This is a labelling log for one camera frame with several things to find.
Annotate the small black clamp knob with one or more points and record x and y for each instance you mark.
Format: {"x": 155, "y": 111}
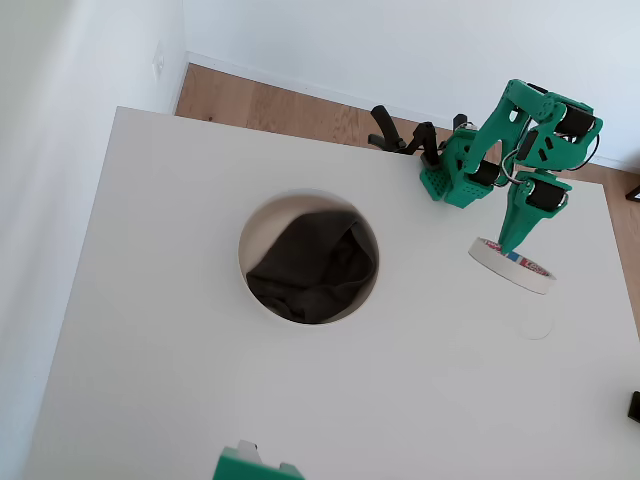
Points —
{"x": 458, "y": 121}

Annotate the white wall outlet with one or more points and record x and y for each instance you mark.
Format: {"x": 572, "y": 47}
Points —
{"x": 159, "y": 61}

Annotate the green and white plastic object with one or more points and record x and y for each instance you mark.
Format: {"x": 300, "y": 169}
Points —
{"x": 240, "y": 465}

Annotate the green SO-100 robot arm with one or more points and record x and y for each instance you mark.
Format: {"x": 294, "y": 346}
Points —
{"x": 492, "y": 127}

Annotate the black clamp with angled lever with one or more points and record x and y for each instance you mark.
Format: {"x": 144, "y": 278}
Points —
{"x": 425, "y": 137}

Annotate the black frame corner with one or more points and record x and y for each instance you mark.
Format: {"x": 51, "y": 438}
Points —
{"x": 635, "y": 195}

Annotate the small black block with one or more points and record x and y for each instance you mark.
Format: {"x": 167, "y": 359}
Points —
{"x": 635, "y": 407}

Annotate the dark grey cloth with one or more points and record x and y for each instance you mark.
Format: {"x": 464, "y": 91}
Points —
{"x": 310, "y": 270}

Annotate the white tape roll red-blue core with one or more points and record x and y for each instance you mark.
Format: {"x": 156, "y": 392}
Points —
{"x": 520, "y": 277}

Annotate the white baseboard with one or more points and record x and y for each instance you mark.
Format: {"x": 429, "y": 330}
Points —
{"x": 300, "y": 83}

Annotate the green gripper black motor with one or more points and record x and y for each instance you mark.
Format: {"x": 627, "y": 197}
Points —
{"x": 544, "y": 195}

